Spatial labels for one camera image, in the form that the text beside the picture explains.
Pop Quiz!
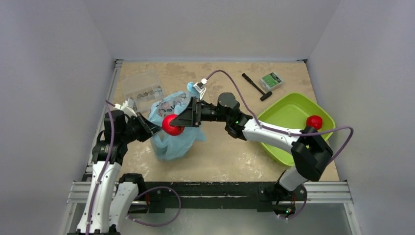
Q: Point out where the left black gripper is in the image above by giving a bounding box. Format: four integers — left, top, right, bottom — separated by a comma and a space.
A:
120, 112, 162, 144

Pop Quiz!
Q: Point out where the red fake apple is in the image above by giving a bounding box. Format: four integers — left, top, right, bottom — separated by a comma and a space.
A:
161, 114, 184, 136
306, 115, 323, 130

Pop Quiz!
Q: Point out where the blue plastic bag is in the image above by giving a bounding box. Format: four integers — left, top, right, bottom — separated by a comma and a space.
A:
148, 82, 206, 161

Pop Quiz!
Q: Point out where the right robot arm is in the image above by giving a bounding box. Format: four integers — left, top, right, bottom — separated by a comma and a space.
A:
162, 93, 333, 199

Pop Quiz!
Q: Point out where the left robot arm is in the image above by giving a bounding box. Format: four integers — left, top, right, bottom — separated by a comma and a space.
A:
74, 108, 161, 235

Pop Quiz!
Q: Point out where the clear plastic screw organizer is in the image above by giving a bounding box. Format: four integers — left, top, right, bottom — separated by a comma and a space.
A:
121, 70, 165, 113

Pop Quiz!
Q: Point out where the green white small box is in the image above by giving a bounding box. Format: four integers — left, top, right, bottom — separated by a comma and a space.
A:
259, 72, 284, 92

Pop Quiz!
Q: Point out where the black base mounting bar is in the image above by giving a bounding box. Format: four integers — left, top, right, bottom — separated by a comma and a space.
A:
119, 173, 306, 215

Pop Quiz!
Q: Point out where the green plastic bowl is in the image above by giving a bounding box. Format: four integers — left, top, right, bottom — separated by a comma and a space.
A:
251, 93, 336, 166

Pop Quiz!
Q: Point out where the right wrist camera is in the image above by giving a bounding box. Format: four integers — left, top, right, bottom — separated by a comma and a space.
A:
193, 78, 208, 100

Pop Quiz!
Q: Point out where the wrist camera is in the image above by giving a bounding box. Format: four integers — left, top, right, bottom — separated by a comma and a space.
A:
193, 78, 208, 100
114, 98, 138, 118

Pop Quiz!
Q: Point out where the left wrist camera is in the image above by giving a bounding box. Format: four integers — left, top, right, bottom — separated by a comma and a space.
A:
114, 98, 138, 118

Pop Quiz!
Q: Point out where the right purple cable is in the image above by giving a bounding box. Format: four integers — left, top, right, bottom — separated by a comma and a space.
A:
202, 70, 354, 166

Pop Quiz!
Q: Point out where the black T-handle tool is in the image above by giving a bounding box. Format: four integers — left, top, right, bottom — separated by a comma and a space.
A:
241, 73, 272, 101

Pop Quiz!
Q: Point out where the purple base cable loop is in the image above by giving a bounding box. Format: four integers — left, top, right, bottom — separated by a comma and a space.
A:
125, 186, 182, 228

